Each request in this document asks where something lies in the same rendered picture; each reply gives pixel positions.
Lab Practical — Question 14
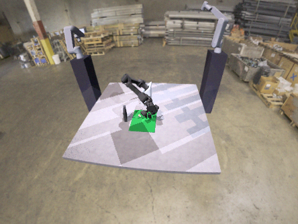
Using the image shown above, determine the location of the green circuit board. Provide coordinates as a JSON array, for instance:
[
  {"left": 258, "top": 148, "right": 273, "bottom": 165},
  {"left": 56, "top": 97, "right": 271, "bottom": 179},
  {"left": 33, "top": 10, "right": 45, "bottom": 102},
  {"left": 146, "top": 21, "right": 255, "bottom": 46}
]
[{"left": 128, "top": 110, "right": 157, "bottom": 133}]

